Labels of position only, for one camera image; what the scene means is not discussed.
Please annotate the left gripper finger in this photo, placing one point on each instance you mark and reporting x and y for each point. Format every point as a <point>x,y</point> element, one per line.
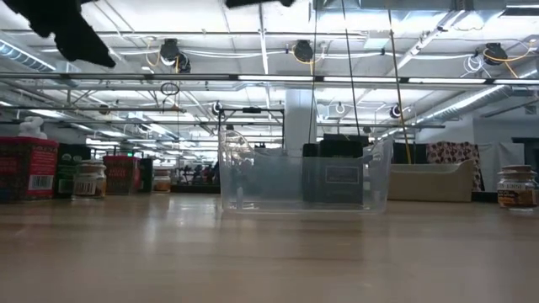
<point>82,40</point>

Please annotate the white lumpy background object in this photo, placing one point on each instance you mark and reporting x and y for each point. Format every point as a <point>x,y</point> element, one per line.
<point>33,128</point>

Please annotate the white structural column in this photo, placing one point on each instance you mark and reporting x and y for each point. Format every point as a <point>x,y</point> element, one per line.
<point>301,122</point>

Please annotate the red-lidded spice tin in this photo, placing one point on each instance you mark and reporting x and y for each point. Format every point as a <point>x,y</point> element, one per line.
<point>122,174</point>
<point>29,168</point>

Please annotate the dark grey plastic bin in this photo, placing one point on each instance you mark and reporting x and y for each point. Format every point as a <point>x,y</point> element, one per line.
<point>278,177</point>

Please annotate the clear plastic bin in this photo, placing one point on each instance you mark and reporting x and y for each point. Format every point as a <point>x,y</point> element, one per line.
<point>261,185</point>

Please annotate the floral patterned cloth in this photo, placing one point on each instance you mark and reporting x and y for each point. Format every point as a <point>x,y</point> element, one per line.
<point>455,153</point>

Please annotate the white plastic bin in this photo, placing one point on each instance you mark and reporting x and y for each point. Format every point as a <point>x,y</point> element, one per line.
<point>429,185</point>

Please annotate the white hanging sheet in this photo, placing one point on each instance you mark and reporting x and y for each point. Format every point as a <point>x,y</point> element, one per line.
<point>501,160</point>

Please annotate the silver ventilation duct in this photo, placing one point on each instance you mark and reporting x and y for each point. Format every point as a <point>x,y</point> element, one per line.
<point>471,101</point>
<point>25,56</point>

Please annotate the black background rig frame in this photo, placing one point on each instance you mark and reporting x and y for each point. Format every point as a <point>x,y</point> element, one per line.
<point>252,110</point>

